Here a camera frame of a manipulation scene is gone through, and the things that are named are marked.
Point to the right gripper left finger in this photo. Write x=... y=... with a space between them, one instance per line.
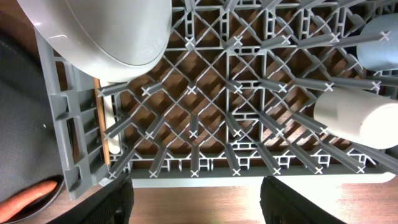
x=111 y=204

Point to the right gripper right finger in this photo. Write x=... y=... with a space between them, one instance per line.
x=282 y=204

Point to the white plastic fork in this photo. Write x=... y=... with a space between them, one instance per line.
x=114 y=143

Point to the orange carrot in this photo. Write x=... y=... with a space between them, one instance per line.
x=16 y=203

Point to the cream white cup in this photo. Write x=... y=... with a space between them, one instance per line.
x=358 y=116

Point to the wooden chopstick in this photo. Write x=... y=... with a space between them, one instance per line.
x=101 y=120

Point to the grey plate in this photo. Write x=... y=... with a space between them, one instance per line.
x=113 y=40

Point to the light blue cup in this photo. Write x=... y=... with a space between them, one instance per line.
x=382 y=54

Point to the grey dishwasher rack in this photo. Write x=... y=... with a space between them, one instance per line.
x=228 y=103

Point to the round black serving tray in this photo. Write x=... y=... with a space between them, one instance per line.
x=30 y=160

